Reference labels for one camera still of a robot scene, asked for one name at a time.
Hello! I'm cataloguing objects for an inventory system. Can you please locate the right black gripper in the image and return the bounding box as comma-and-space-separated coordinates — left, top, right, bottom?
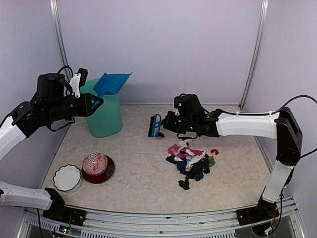
162, 110, 196, 134

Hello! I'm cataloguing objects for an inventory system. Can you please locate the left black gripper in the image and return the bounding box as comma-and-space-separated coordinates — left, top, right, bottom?
45, 92, 103, 123

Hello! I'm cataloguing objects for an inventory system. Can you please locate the blue hand brush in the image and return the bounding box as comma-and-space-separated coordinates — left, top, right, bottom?
148, 114, 162, 138

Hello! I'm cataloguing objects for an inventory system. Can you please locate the teal plastic waste bin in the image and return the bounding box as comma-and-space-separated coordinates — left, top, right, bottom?
85, 93, 122, 138

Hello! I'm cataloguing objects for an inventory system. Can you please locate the blue plastic dustpan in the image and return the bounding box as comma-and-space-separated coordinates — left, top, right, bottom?
93, 73, 132, 98

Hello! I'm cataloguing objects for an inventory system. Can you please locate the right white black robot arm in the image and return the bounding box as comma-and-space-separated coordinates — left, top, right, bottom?
162, 94, 303, 220

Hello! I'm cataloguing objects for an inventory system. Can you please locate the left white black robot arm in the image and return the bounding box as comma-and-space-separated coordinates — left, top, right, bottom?
0, 68, 104, 221

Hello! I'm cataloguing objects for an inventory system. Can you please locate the black scrap pile centre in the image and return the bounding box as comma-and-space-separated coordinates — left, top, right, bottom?
165, 138, 215, 181

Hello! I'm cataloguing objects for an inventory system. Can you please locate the red paper scrap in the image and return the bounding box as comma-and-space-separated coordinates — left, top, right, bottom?
211, 149, 219, 155

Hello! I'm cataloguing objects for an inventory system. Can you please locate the red patterned bowl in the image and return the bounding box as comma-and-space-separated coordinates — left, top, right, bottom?
82, 152, 108, 176

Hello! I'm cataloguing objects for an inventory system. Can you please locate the black paper scrap right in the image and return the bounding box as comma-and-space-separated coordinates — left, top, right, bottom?
178, 179, 190, 190

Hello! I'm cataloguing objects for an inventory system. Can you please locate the white scalloped dish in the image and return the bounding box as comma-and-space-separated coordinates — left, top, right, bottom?
53, 165, 82, 193

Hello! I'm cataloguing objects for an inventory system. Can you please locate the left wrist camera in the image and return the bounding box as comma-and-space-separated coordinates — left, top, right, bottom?
69, 68, 88, 98

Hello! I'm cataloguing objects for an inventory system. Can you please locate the left metal corner post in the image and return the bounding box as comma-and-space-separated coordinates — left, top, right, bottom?
49, 0, 69, 66

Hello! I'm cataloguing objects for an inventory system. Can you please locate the metal corner post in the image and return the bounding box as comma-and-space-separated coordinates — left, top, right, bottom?
49, 0, 69, 66
239, 0, 269, 111

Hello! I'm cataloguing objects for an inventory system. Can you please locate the front aluminium rail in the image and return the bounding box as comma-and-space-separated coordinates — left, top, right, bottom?
15, 198, 308, 238

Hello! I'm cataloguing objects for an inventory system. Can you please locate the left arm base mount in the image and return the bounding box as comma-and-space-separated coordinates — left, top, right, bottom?
43, 188, 87, 227

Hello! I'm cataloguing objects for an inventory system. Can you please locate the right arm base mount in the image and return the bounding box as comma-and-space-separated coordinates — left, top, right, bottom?
236, 196, 280, 226

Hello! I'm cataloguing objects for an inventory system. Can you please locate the right metal corner post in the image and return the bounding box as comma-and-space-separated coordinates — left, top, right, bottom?
239, 0, 269, 111

